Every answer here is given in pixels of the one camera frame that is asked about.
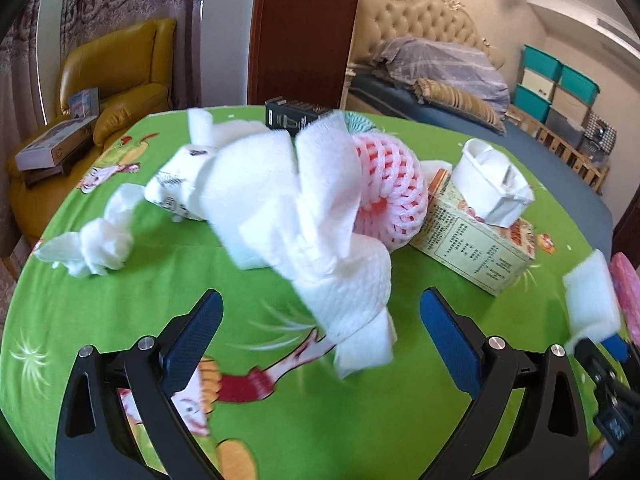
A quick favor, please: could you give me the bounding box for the yellow leather armchair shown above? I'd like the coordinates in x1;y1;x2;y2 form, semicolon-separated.
5;17;173;241

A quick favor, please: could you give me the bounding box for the white crumpled printed wrapper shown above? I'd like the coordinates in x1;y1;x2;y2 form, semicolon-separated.
144;107;221;223

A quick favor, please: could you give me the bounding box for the dark flat box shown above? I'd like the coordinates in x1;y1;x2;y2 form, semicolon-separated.
22;160;76;186

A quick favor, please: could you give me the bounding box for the pink foam fruit net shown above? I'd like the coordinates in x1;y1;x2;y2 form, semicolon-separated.
350;132;431;251

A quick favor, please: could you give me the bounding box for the small white paper towel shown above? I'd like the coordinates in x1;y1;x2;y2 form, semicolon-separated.
562;250;623;346

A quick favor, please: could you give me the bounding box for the flat white box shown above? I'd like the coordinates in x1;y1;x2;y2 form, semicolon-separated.
15;115;98;171

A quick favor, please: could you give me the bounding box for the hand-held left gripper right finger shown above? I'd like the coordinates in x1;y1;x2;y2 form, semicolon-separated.
420;287;593;480

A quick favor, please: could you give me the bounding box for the striped blue grey duvet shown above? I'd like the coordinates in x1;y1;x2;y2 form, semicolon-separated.
370;37;511;106

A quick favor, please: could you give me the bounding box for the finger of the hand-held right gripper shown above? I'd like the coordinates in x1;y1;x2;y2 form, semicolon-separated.
565;337;603;361
606;334;632;362

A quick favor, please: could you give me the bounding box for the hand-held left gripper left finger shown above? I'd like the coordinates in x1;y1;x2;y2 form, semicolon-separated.
55;288;224;480

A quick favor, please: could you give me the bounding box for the folded white paper towel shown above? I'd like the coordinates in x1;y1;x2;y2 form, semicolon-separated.
202;127;301;272

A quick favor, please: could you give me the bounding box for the beige striped pillow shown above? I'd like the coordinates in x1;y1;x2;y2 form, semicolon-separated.
412;77;507;131

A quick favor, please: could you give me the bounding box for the black white patterned bag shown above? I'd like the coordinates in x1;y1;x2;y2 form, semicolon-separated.
582;110;618;153

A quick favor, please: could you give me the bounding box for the printed cardboard box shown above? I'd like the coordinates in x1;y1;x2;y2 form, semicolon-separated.
409;167;538;297

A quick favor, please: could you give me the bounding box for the black box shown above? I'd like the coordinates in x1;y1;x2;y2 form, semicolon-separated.
265;96;333;137

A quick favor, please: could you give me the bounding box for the small blue white box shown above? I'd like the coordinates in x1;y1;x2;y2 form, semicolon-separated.
67;87;101;118

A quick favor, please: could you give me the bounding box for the green printed tablecloth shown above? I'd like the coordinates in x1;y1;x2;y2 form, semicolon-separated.
0;105;616;480

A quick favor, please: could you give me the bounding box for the bed with tufted headboard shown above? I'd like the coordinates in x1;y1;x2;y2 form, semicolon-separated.
347;72;615;246

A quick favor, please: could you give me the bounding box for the stack of plastic storage boxes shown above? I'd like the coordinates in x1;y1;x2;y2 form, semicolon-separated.
512;44;601;147

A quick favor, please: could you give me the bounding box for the dark wooden door frame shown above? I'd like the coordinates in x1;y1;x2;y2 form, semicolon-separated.
247;0;366;108

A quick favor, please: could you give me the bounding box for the beige tufted headboard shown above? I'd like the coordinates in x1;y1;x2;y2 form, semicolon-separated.
347;0;506;76

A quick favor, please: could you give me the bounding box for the wooden bed rail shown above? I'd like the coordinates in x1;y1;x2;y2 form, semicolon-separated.
505;105;611;193

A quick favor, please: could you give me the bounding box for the teal foam fruit net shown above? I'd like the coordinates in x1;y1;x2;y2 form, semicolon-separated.
342;112;373;133

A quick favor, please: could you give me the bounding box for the large white paper towel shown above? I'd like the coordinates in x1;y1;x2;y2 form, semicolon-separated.
292;112;398;381

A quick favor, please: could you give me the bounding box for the crumpled white tissue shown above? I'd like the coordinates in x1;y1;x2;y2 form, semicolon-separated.
35;182;146;278

